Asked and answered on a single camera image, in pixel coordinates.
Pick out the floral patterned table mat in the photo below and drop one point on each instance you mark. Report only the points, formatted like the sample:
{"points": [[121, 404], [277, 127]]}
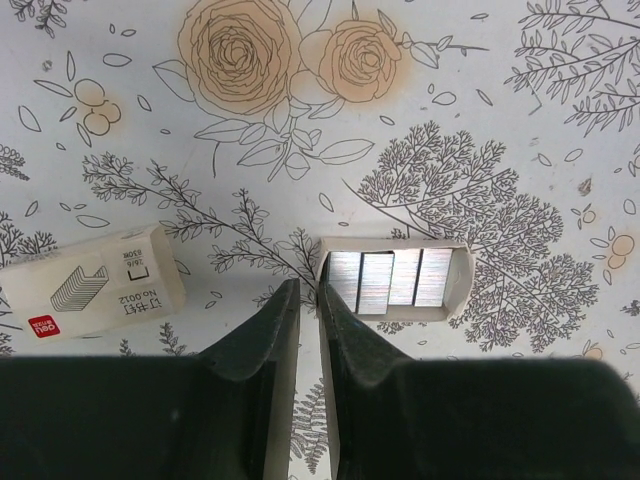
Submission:
{"points": [[253, 129]]}

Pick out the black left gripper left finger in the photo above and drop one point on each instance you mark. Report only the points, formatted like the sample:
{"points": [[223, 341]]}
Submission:
{"points": [[225, 413]]}

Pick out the grey staple strip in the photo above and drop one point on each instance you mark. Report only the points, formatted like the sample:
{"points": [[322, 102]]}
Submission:
{"points": [[375, 283], [344, 274], [432, 277]]}

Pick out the white staples tray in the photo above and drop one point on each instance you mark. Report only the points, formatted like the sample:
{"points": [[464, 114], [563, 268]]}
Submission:
{"points": [[407, 256]]}

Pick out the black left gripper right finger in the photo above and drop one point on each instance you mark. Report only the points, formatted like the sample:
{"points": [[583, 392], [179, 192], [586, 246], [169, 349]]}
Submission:
{"points": [[390, 416]]}

